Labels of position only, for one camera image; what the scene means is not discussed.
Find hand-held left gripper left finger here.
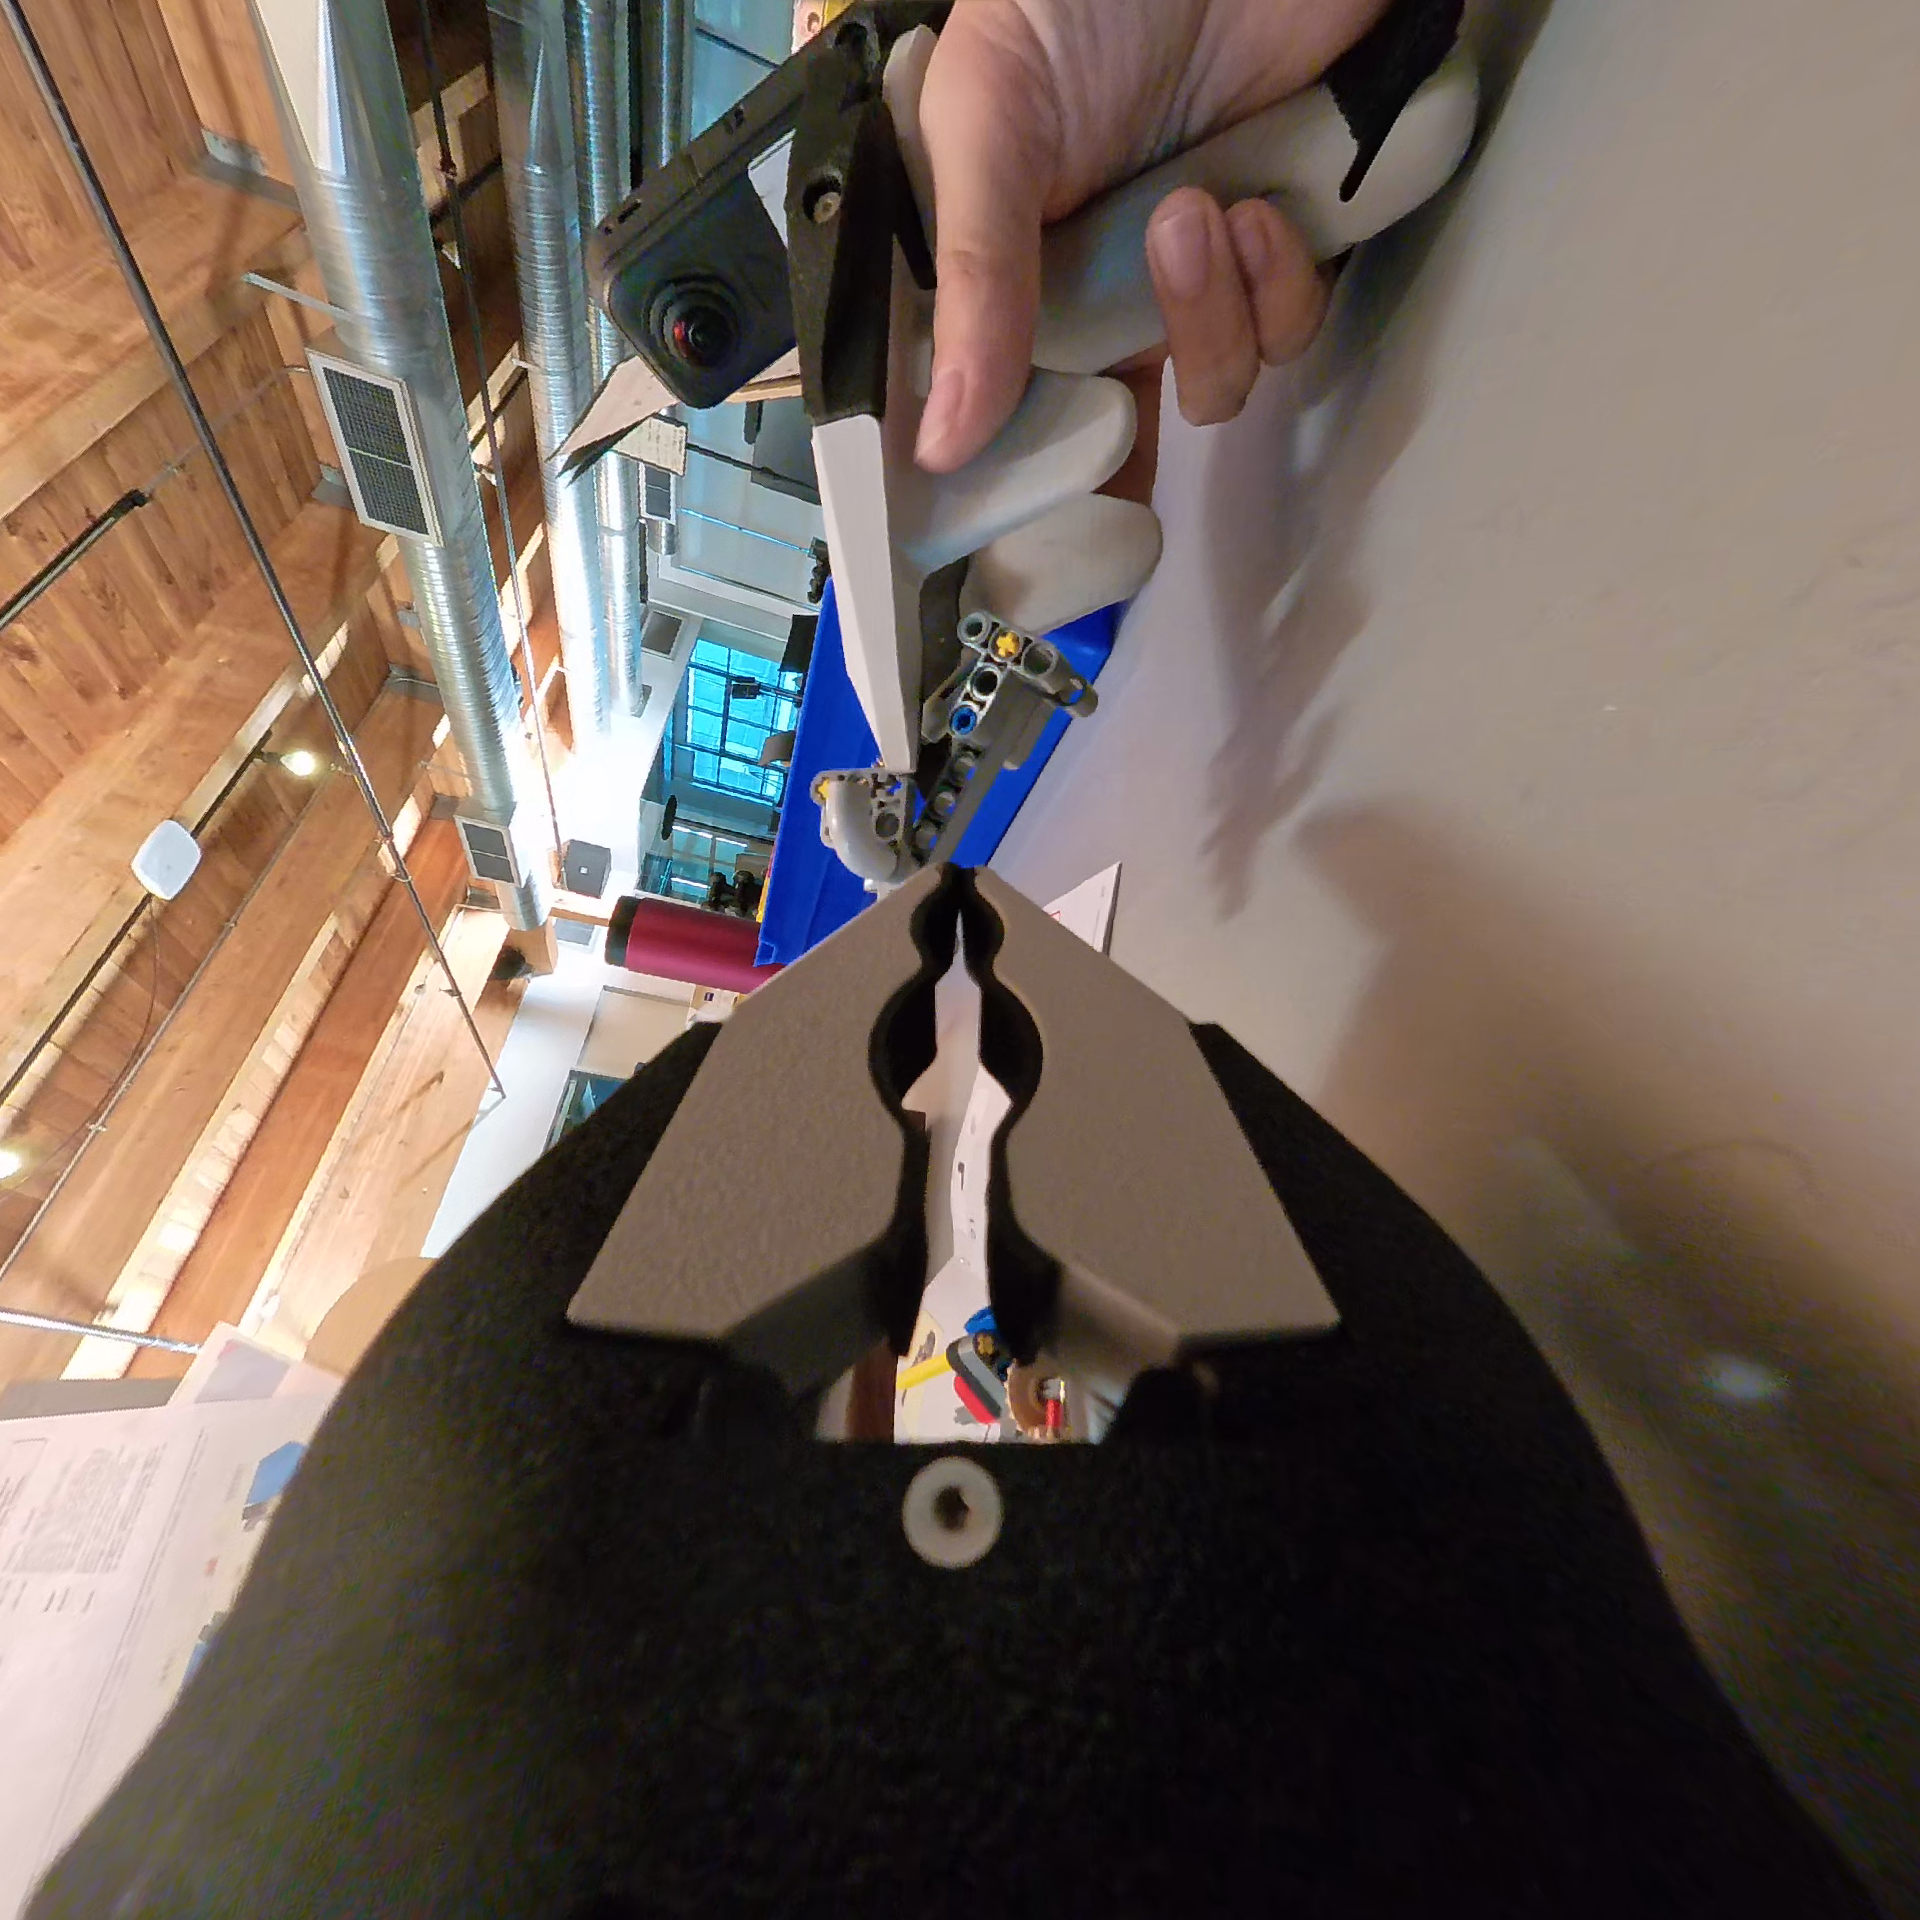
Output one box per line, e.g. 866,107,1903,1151
567,866,962,1401

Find lego instruction booklet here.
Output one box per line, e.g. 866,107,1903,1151
902,860,1128,1329

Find printed sorting guide sheet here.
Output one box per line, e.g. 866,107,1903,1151
0,1318,355,1817

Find person's right hand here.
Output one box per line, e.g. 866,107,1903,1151
912,0,1404,473

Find grey lego suspension assembly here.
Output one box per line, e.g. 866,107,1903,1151
809,607,1099,903

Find blue plastic bin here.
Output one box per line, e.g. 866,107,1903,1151
754,575,1129,970

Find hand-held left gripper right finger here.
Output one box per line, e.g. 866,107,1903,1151
961,866,1345,1374

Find maroon drink bottle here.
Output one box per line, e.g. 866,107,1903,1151
604,892,784,995

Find silver ventilation duct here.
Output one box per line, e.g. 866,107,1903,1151
248,0,554,935
496,0,649,725

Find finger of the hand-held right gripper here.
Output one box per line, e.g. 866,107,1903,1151
809,411,936,769
910,567,980,860

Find lego chassis with red parts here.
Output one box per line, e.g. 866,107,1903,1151
902,1306,1086,1443

